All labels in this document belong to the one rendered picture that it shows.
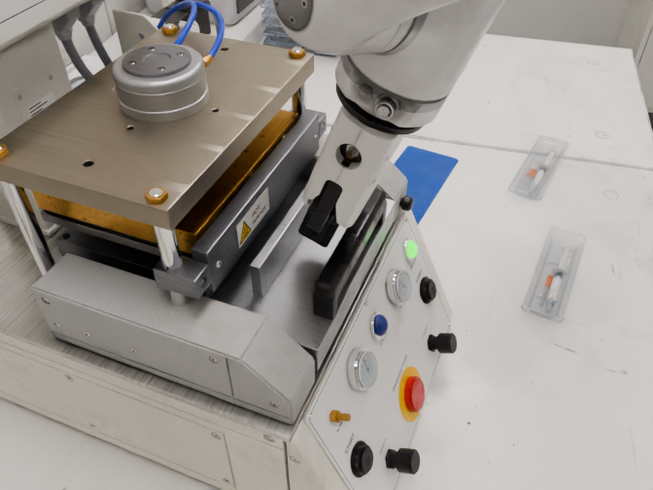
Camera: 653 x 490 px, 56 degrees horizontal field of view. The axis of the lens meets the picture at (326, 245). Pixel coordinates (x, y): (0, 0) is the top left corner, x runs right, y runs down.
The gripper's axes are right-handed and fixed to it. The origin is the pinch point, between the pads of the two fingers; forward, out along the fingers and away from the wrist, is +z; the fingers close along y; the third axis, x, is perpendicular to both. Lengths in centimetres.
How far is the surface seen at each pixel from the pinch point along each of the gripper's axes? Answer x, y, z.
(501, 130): -18, 66, 21
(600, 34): -55, 249, 64
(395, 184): -4.6, 13.7, 2.7
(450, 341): -19.6, 7.6, 14.6
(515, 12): -18, 244, 71
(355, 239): -3.6, -0.9, -1.2
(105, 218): 16.1, -10.3, 2.1
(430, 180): -10, 45, 24
